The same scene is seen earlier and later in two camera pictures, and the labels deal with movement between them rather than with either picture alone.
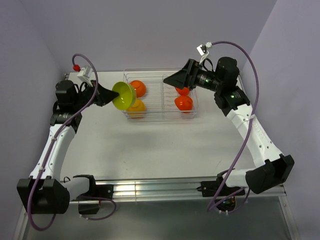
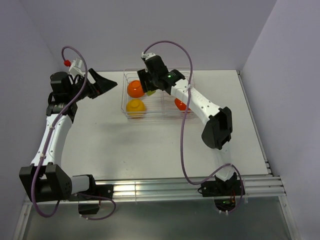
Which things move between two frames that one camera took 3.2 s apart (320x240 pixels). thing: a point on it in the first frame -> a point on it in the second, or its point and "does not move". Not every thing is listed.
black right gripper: x=186 y=77 -> x=143 y=75
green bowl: x=127 y=95 -> x=150 y=92
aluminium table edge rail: x=179 y=189 does not move
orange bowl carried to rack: x=184 y=103 does not move
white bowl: x=140 y=87 does not move
